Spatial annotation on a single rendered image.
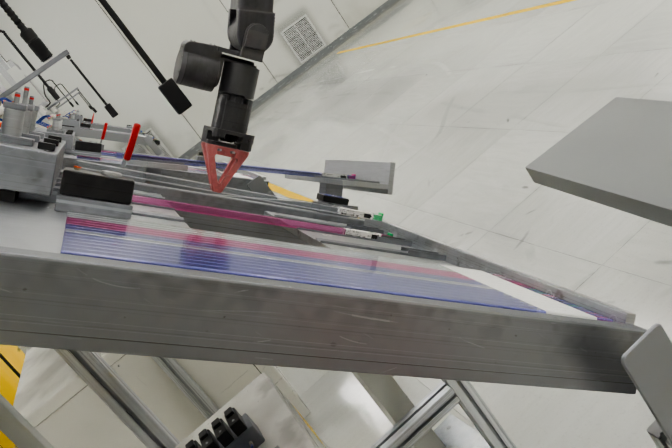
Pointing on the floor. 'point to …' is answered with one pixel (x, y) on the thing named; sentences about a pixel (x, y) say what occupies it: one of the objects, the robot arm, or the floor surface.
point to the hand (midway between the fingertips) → (217, 186)
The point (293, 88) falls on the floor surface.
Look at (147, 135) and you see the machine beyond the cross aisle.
